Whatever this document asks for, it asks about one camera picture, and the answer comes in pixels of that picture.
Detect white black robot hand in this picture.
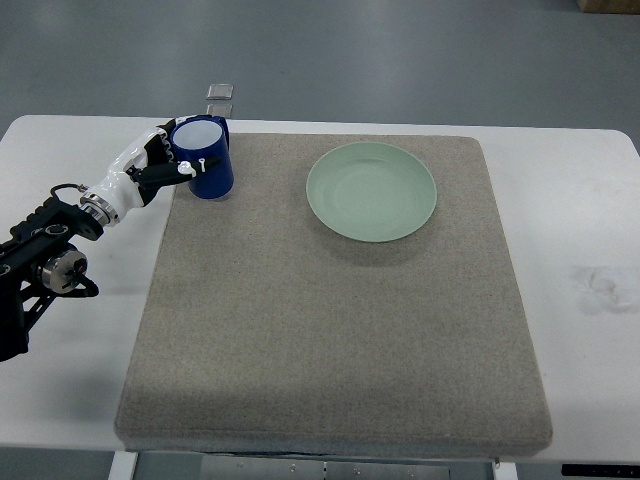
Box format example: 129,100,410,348
81,117,191,223

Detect blue cup white inside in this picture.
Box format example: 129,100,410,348
170,115,234,199

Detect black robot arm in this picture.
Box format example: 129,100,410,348
1,183,120,361

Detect upper metal floor plate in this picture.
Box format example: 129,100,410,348
206,83,234,100

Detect light green plate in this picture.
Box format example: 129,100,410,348
306,142,438,243

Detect grey fabric mat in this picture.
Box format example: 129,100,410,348
114,133,553,458

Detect cardboard box corner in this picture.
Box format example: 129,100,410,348
577,0,640,15

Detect grey metal table frame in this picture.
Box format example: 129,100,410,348
101,451,523,479

